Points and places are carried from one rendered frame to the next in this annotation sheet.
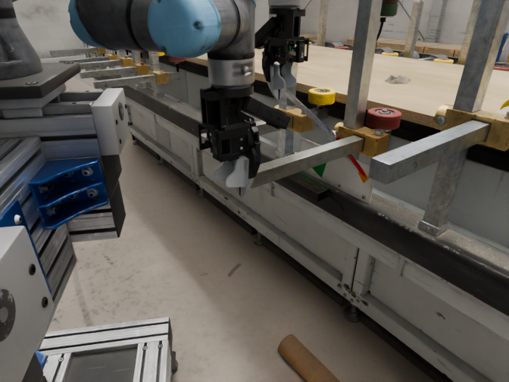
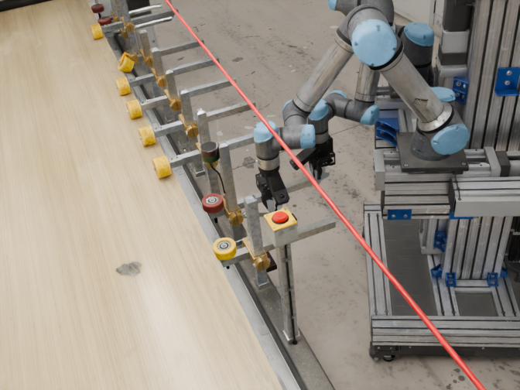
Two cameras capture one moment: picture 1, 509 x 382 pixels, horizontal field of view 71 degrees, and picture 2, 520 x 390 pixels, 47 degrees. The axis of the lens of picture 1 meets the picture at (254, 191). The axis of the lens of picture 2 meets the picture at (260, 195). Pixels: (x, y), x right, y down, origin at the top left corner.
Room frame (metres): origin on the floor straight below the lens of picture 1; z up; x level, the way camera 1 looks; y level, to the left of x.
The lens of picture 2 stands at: (2.44, 0.41, 2.30)
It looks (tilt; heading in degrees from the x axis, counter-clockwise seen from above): 39 degrees down; 199
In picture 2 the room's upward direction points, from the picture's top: 7 degrees counter-clockwise
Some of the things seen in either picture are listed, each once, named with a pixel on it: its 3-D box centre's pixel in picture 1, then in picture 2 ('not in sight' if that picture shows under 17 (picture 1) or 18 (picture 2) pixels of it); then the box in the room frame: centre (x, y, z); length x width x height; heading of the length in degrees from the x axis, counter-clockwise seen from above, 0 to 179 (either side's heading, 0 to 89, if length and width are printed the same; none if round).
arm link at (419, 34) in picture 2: not in sight; (416, 42); (0.14, 0.36, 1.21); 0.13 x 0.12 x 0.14; 68
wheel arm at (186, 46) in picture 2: not in sight; (170, 49); (-0.26, -0.91, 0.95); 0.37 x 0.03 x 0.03; 127
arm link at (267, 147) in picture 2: not in sight; (267, 139); (0.91, -0.07, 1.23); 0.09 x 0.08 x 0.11; 106
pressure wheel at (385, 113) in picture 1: (380, 132); (213, 210); (0.86, -0.32, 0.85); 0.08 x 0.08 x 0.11
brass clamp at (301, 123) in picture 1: (291, 117); (255, 253); (1.04, -0.11, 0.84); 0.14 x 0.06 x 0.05; 37
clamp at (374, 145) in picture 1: (360, 138); (230, 210); (0.84, -0.26, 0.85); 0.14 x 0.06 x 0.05; 37
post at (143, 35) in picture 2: not in sight; (152, 73); (-0.15, -0.99, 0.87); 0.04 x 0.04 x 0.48; 37
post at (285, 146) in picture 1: (286, 106); (257, 251); (1.06, -0.10, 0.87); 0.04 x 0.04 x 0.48; 37
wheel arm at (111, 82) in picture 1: (141, 79); not in sight; (1.77, 0.55, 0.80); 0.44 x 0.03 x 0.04; 127
